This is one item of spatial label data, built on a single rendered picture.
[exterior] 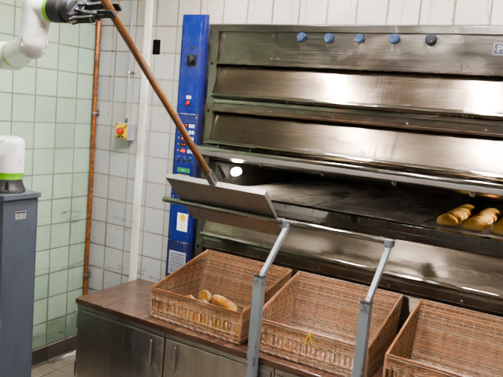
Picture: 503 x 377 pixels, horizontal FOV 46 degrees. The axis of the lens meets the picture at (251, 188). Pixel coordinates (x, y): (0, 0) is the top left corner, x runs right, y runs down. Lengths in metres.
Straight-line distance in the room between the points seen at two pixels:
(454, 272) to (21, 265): 1.96
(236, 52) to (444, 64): 1.11
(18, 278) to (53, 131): 1.12
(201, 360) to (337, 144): 1.23
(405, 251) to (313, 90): 0.92
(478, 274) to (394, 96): 0.89
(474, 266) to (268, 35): 1.54
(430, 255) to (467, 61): 0.90
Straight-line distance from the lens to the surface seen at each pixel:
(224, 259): 3.33
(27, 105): 3.58
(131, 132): 3.66
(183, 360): 2.99
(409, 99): 2.88
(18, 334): 3.00
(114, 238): 3.86
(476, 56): 2.86
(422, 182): 2.72
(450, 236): 2.87
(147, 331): 3.09
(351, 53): 3.02
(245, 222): 2.95
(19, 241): 2.86
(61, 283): 3.96
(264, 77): 3.21
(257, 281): 2.58
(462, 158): 2.83
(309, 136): 3.06
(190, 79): 3.41
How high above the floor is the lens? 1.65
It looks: 8 degrees down
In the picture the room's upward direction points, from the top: 5 degrees clockwise
